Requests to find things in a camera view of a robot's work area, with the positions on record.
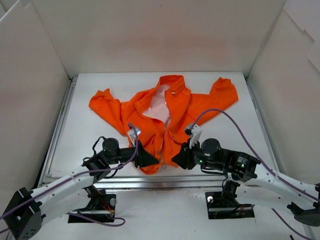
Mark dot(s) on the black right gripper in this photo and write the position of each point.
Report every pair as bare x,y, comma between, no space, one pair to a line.
189,156

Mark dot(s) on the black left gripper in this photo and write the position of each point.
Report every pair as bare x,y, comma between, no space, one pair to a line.
138,157

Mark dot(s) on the orange zip jacket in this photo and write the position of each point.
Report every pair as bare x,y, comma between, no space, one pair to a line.
162,113

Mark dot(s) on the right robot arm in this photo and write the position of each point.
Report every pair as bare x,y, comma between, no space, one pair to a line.
249,183

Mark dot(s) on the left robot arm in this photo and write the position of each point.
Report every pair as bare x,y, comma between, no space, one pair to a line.
29,210

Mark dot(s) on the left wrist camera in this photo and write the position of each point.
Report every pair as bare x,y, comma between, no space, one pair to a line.
132,134

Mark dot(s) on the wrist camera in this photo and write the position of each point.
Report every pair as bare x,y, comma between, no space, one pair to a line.
132,134
194,132

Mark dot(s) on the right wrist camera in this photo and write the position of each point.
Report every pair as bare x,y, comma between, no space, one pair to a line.
194,132

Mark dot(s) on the aluminium table frame rail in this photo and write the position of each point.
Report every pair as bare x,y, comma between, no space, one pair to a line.
78,130

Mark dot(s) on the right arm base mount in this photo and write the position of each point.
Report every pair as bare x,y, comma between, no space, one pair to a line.
222,205

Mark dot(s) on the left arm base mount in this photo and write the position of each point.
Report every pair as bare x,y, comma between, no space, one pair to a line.
101,208

